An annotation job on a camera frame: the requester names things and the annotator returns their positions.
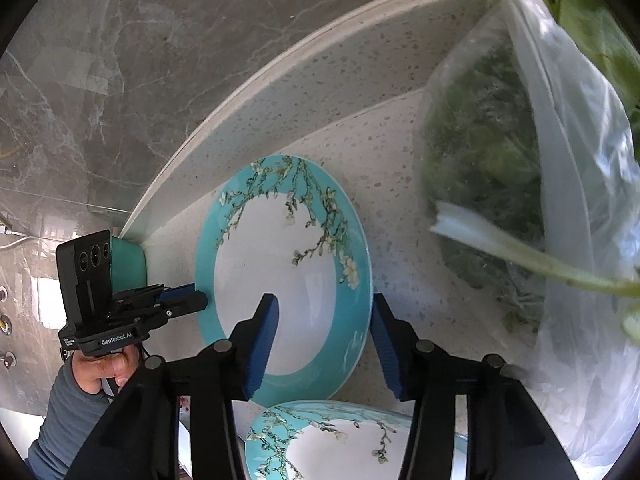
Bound large teal floral plate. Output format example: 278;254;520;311
244;398;471;480

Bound small teal floral plate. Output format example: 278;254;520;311
194;155;373;406

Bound person's left forearm grey sleeve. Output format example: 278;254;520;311
26;360;110;479

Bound person's left hand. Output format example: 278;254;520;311
72;344;140;394

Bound green basin with vegetables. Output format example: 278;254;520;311
111;237;146;294

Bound plastic bag of greens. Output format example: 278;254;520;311
414;0;639;467

